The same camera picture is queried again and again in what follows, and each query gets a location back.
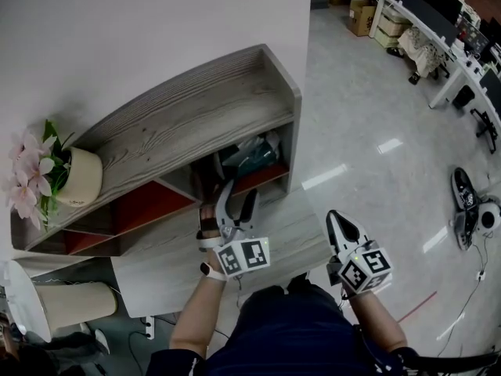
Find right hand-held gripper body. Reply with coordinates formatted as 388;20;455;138
326;240;394;298

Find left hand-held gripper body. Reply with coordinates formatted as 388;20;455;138
196;218;272;278

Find green and white packet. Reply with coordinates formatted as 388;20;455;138
217;131;281;178

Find person's right forearm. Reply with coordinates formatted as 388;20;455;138
348;290;408;362

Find person's left forearm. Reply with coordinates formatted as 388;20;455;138
168;266;228;360

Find grey wooden desk with hutch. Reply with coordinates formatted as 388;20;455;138
10;44;333;319

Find long white office desk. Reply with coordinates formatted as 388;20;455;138
319;0;501;121

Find person's left hand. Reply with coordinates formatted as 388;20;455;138
197;204;222;240

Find white wristwatch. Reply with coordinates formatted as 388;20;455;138
200;261;229;282

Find person's black shoe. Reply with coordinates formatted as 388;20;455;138
287;272;310;289

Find person's dark clothing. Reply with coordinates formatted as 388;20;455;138
146;274;424;376

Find black and white floor device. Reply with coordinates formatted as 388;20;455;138
449;166;481;250

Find black bar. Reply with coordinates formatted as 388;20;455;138
406;350;501;374

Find cream pot with pink flowers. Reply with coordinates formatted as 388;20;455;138
0;119;104;230

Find black office chair base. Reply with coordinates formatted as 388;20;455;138
469;107;500;154

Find black trash bin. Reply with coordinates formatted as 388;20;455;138
452;85;475;110

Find chair with floral cover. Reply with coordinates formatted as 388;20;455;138
398;25;445;80

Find beige storage boxes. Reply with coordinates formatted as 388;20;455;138
374;12;412;49

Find large cardboard box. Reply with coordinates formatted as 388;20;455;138
348;0;377;37

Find laptop with stickers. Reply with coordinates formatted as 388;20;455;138
457;16;490;56

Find long black floor cable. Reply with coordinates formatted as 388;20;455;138
436;233;494;358

